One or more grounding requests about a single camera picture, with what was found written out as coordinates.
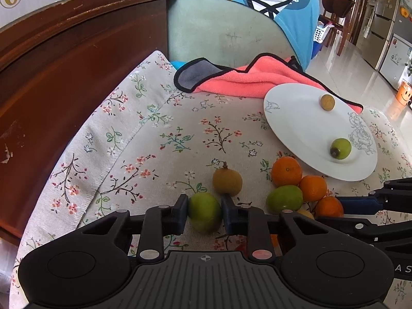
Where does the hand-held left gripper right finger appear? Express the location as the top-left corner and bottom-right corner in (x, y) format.
(220, 194), (336, 263)

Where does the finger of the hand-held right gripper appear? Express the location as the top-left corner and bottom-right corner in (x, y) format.
(338, 177), (412, 216)
(317, 216), (412, 252)

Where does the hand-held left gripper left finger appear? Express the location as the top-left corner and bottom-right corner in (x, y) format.
(74, 194), (189, 263)

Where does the brown longan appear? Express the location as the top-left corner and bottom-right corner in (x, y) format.
(212, 162), (243, 197)
(320, 94), (336, 111)

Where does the green jujube with dark end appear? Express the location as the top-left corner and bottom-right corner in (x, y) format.
(329, 138), (352, 160)

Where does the white flower-print plate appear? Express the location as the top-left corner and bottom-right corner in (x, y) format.
(263, 83), (378, 181)

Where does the floral tablecloth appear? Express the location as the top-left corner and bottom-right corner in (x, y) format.
(10, 50), (412, 309)

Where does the orange smiley bin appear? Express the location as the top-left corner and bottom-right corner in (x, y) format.
(397, 80), (412, 105)

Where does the pink towel with black trim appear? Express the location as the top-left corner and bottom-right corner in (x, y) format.
(174, 53), (364, 114)

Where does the small white refrigerator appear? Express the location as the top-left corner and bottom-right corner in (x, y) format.
(379, 34), (412, 91)

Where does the white plastic basket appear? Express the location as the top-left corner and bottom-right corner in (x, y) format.
(313, 25), (329, 44)

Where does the silver refrigerator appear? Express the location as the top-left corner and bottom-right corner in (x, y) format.
(363, 0), (400, 70)

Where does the brown wooden chair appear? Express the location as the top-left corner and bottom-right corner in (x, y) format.
(319, 0), (356, 56)

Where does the blue printed cloth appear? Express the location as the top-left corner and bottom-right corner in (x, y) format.
(124, 0), (320, 70)

